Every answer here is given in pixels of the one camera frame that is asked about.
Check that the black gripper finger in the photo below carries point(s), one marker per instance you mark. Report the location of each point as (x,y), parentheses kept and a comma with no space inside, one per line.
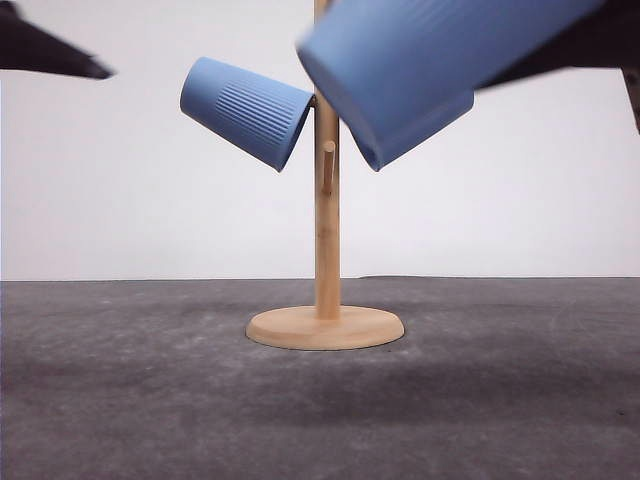
(611,38)
(25,46)

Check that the blue ribbed cup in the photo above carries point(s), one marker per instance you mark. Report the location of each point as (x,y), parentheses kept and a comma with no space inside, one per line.
(258,113)
(423,34)
(395,109)

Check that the wooden mug tree stand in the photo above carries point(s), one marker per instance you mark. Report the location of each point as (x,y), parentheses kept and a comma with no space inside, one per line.
(328,327)

